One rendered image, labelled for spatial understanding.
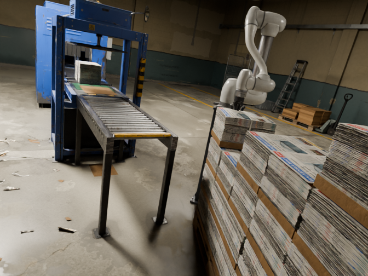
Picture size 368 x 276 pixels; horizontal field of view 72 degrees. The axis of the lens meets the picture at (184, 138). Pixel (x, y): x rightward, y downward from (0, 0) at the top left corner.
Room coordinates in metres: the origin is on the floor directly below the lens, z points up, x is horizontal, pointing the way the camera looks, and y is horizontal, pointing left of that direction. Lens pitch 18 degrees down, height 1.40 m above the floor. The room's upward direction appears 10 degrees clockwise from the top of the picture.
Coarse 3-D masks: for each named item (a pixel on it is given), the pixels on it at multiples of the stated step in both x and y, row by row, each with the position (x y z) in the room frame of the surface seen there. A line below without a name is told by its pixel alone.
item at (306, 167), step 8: (272, 152) 1.04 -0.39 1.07; (280, 152) 1.06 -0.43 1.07; (288, 152) 1.08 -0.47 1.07; (280, 160) 0.97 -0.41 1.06; (288, 160) 0.97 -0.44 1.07; (296, 160) 0.99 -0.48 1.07; (304, 160) 1.01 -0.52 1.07; (312, 160) 1.03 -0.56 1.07; (320, 160) 1.05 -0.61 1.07; (296, 168) 0.91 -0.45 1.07; (304, 168) 0.92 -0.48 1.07; (312, 168) 0.94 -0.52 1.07; (320, 168) 0.96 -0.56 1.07; (304, 176) 0.84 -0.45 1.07; (312, 176) 0.85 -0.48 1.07
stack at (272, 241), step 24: (216, 144) 1.75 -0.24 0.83; (216, 168) 1.65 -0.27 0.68; (216, 192) 1.54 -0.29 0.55; (240, 192) 1.24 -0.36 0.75; (216, 216) 1.46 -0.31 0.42; (264, 216) 0.97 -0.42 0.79; (216, 240) 1.37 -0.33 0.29; (240, 240) 1.08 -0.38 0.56; (264, 240) 0.92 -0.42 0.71; (288, 240) 0.80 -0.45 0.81; (216, 264) 1.28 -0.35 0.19; (240, 264) 1.03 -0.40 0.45
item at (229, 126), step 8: (216, 112) 1.93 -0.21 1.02; (224, 112) 1.78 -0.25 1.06; (232, 112) 1.83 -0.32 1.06; (216, 120) 1.89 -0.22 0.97; (224, 120) 1.69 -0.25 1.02; (232, 120) 1.68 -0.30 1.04; (240, 120) 1.68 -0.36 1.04; (216, 128) 1.85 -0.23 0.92; (224, 128) 1.67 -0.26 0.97; (232, 128) 1.68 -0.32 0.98; (240, 128) 1.69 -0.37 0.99; (224, 136) 1.68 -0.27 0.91; (232, 136) 1.69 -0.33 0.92; (240, 136) 1.70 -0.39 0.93
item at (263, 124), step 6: (252, 114) 1.90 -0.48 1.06; (258, 114) 1.93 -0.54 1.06; (258, 120) 1.72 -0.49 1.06; (264, 120) 1.76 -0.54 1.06; (270, 120) 1.79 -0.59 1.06; (258, 126) 1.71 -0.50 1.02; (264, 126) 1.72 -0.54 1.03; (270, 126) 1.72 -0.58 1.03; (276, 126) 1.72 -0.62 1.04; (264, 132) 1.71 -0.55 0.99; (270, 132) 1.72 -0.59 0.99
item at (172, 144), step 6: (132, 102) 2.75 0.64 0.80; (138, 108) 2.52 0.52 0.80; (144, 114) 2.33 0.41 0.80; (156, 120) 2.18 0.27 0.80; (162, 126) 2.03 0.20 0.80; (168, 132) 1.91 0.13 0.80; (168, 138) 1.88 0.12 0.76; (174, 138) 1.84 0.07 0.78; (168, 144) 1.87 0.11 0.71; (174, 144) 1.84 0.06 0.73; (174, 150) 1.85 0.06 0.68
